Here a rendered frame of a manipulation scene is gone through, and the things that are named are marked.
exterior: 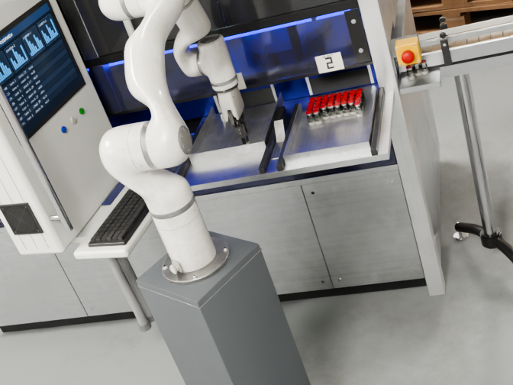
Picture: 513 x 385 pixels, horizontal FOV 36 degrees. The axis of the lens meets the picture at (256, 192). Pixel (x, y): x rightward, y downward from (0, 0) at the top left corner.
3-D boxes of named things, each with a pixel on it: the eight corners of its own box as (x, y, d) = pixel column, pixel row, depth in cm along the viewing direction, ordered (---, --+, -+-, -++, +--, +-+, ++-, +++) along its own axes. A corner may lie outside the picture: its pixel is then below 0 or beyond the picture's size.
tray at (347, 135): (301, 112, 264) (298, 103, 262) (378, 98, 256) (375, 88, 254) (285, 166, 236) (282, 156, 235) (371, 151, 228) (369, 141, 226)
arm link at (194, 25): (140, 17, 222) (186, 85, 245) (191, 6, 216) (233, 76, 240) (145, -5, 227) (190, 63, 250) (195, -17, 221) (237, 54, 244)
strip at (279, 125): (279, 136, 254) (273, 121, 251) (287, 134, 253) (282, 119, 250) (271, 159, 242) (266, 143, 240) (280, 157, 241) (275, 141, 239)
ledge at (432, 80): (402, 76, 269) (401, 70, 268) (440, 68, 265) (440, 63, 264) (401, 95, 257) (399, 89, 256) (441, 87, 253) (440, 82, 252)
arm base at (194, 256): (196, 292, 199) (171, 233, 190) (149, 275, 212) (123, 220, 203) (244, 247, 210) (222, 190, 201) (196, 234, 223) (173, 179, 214)
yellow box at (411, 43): (399, 58, 257) (395, 37, 254) (421, 53, 255) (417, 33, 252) (398, 67, 251) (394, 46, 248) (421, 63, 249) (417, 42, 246)
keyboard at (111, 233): (141, 176, 276) (139, 170, 275) (176, 173, 271) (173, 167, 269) (88, 247, 246) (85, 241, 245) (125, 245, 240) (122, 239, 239)
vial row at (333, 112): (310, 119, 257) (306, 107, 254) (364, 110, 251) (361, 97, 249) (309, 123, 255) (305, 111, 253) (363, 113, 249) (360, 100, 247)
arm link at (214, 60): (204, 86, 242) (232, 81, 239) (190, 47, 236) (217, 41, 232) (211, 74, 249) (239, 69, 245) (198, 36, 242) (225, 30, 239)
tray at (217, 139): (214, 114, 284) (211, 105, 282) (283, 101, 276) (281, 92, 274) (191, 163, 256) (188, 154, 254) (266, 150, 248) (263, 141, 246)
